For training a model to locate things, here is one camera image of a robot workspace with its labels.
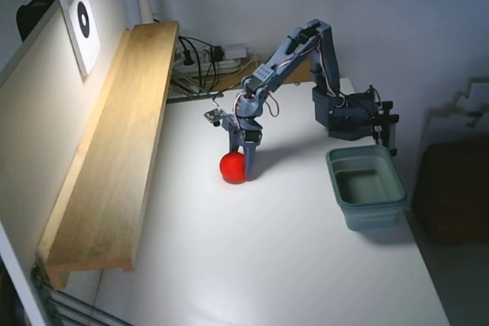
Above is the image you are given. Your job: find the grey-blue gripper finger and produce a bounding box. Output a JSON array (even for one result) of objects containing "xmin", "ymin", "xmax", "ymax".
[
  {"xmin": 228, "ymin": 129, "xmax": 246, "ymax": 155},
  {"xmin": 244, "ymin": 140, "xmax": 262, "ymax": 182}
]

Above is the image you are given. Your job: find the grey-blue gripper body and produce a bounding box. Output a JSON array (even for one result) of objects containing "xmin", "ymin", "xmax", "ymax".
[{"xmin": 221, "ymin": 92, "xmax": 265, "ymax": 147}]

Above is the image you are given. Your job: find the red ball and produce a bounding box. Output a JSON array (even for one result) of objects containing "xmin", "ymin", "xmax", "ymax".
[{"xmin": 219, "ymin": 152, "xmax": 248, "ymax": 185}]

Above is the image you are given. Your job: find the grey plastic container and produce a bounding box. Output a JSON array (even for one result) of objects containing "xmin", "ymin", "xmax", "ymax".
[{"xmin": 325, "ymin": 145, "xmax": 408, "ymax": 232}]

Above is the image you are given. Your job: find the brown wooden back board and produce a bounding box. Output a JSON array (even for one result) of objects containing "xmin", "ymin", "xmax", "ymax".
[{"xmin": 215, "ymin": 54, "xmax": 319, "ymax": 92}]

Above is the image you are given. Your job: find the white power adapter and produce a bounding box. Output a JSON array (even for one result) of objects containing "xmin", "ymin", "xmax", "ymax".
[{"xmin": 223, "ymin": 44, "xmax": 248, "ymax": 58}]

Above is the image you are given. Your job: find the long wooden shelf plank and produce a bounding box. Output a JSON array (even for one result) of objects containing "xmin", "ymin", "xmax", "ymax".
[{"xmin": 37, "ymin": 20, "xmax": 180, "ymax": 291}]

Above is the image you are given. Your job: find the black table clamp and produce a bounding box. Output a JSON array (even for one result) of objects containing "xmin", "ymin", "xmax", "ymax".
[{"xmin": 372, "ymin": 100, "xmax": 400, "ymax": 157}]

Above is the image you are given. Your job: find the cream partition board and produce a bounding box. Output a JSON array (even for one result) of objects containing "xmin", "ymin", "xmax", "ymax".
[{"xmin": 0, "ymin": 0, "xmax": 134, "ymax": 326}]

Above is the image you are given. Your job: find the dark brown wooden furniture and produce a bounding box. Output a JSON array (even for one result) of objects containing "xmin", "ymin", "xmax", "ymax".
[{"xmin": 414, "ymin": 142, "xmax": 489, "ymax": 245}]

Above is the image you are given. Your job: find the small gripper camera module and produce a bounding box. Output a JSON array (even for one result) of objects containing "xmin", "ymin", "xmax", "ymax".
[{"xmin": 203, "ymin": 108, "xmax": 226, "ymax": 127}]

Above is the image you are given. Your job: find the thin white cable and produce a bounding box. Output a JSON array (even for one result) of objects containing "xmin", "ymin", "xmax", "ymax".
[{"xmin": 238, "ymin": 54, "xmax": 261, "ymax": 89}]

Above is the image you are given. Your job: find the black metal rail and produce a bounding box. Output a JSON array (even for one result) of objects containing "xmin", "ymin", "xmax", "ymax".
[{"xmin": 166, "ymin": 92, "xmax": 225, "ymax": 105}]

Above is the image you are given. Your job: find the white power strip with cables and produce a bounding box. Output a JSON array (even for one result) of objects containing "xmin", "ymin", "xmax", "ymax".
[{"xmin": 178, "ymin": 35, "xmax": 221, "ymax": 92}]

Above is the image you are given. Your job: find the white device with black ring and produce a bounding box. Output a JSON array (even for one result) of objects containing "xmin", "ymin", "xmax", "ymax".
[{"xmin": 59, "ymin": 0, "xmax": 102, "ymax": 77}]

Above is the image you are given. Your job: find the aluminium frame profile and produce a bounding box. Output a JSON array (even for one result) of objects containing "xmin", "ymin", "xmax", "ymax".
[{"xmin": 30, "ymin": 260, "xmax": 134, "ymax": 326}]

